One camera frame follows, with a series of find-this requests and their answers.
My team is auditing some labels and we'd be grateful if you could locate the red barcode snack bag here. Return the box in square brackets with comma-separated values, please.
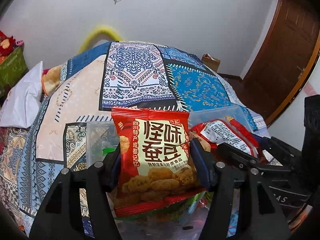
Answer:
[188, 116, 264, 161]

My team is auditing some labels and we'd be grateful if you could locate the red broad bean bag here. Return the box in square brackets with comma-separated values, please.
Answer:
[111, 107, 203, 218]

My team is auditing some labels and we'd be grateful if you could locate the green edged cracker bag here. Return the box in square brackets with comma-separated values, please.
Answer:
[88, 128, 119, 163]

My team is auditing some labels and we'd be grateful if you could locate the green snack packet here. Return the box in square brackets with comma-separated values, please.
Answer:
[187, 191, 206, 215]

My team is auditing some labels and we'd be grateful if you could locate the clear plastic storage bin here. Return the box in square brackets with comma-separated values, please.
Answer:
[86, 104, 258, 240]

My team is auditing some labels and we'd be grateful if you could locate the patchwork patterned bedspread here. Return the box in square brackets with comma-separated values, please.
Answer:
[1, 41, 268, 233]

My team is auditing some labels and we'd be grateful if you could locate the brown wooden door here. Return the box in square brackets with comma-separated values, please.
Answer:
[244, 0, 319, 124]

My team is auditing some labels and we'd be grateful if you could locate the brown cardboard box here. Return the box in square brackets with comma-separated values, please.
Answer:
[201, 54, 221, 72]

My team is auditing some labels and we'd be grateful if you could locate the white pillow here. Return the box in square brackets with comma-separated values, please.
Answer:
[1, 61, 43, 129]

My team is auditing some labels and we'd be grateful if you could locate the green storage box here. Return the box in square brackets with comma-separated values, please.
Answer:
[0, 47, 29, 98]

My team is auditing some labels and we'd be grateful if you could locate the yellow curved bed rail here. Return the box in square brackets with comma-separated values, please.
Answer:
[77, 25, 123, 54]

